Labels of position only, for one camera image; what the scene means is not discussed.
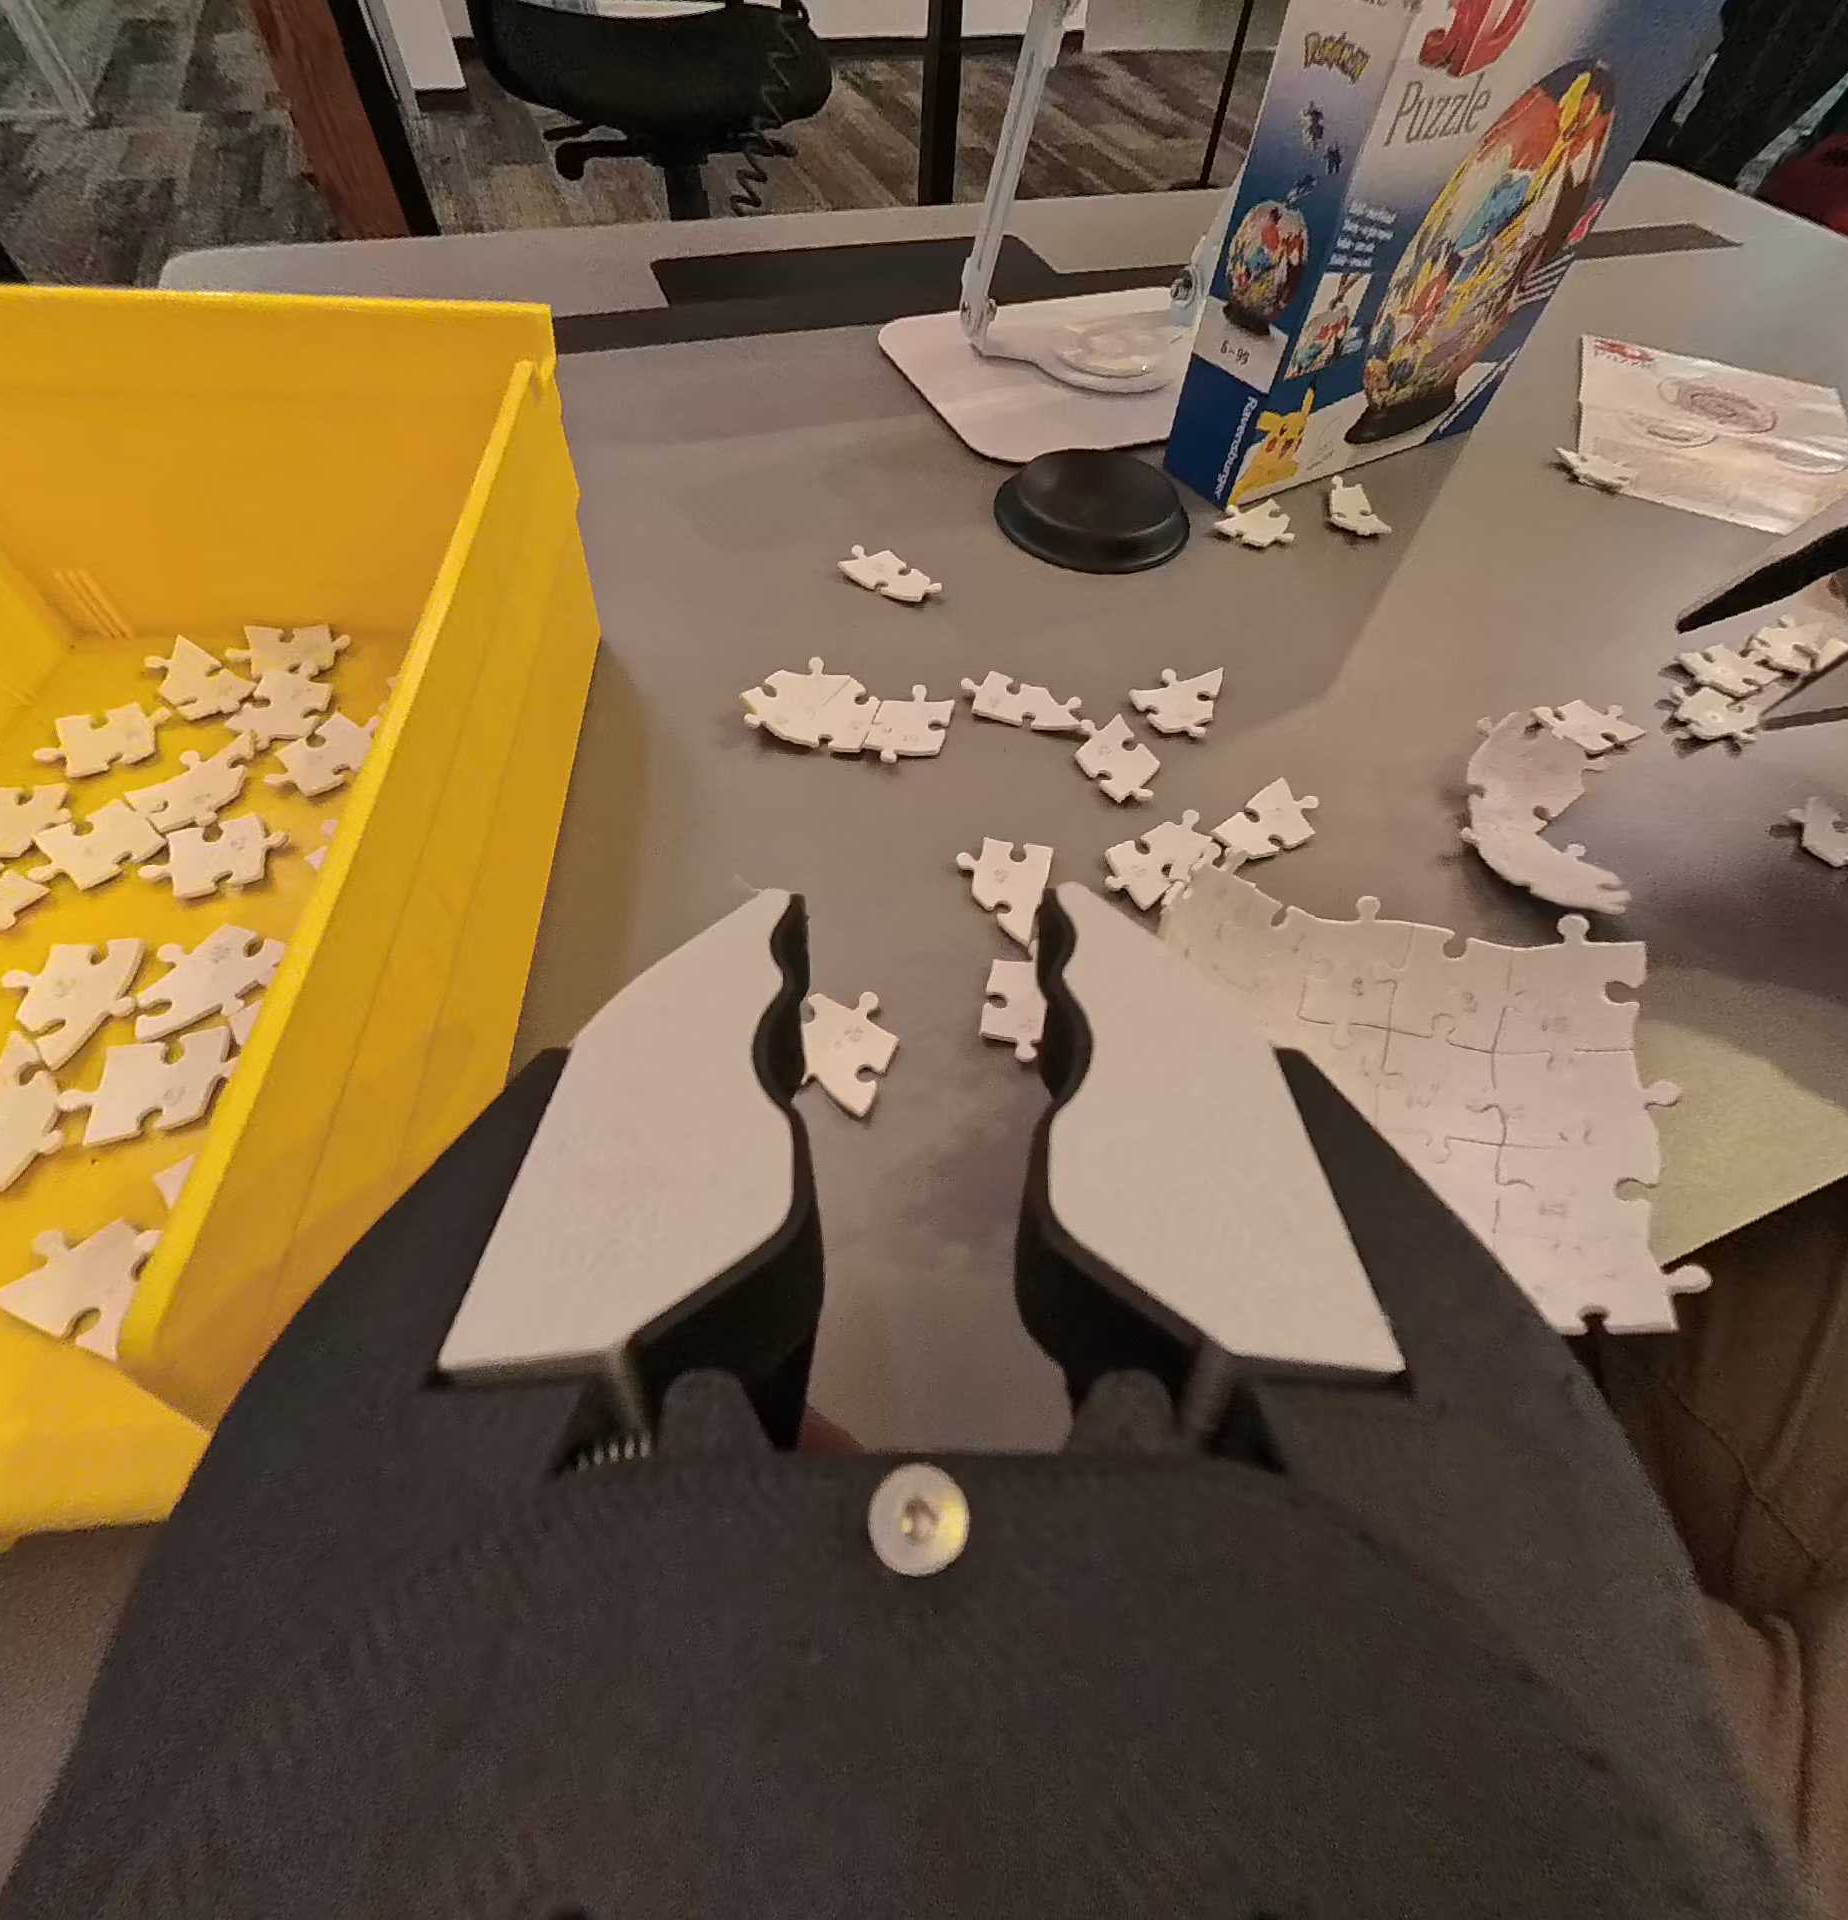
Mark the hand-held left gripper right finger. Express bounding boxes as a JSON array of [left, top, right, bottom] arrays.
[[1014, 883, 1409, 1450]]

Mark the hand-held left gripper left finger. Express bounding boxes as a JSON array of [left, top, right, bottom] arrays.
[[435, 889, 825, 1450]]

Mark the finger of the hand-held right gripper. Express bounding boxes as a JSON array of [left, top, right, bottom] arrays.
[[1678, 479, 1848, 635], [1755, 636, 1848, 738]]

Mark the partly built white puzzle ball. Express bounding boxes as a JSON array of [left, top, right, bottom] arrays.
[[1160, 856, 1713, 1337]]

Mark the curved joined puzzle strip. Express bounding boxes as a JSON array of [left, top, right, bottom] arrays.
[[1464, 705, 1634, 917]]

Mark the yellow plastic bin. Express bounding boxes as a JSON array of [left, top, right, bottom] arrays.
[[0, 286, 603, 1555]]

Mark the heap of white puzzle pieces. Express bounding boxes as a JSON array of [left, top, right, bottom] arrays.
[[0, 621, 400, 1358]]

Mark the white jointed lamp arm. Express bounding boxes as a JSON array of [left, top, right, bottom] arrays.
[[960, 0, 1091, 363]]

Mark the colourful cardboard puzzle box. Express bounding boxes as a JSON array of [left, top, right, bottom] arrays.
[[1163, 0, 1727, 511]]

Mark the joined white puzzle strip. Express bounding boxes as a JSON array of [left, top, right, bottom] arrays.
[[742, 658, 957, 766]]

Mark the white printed instruction sheet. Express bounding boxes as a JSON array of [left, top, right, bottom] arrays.
[[1575, 333, 1848, 535]]

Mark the red plastic container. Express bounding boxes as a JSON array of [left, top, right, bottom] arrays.
[[1755, 127, 1848, 248]]

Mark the black round stand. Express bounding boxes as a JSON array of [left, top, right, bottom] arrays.
[[995, 451, 1192, 574]]

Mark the white rounded flat pad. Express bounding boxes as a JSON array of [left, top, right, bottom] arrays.
[[878, 292, 1188, 465]]

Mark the black office chair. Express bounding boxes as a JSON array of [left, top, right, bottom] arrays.
[[465, 0, 836, 218]]

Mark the black coiled cable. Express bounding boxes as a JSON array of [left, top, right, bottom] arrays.
[[733, 0, 805, 213]]

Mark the wooden post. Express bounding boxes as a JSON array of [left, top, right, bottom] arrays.
[[248, 0, 438, 243]]

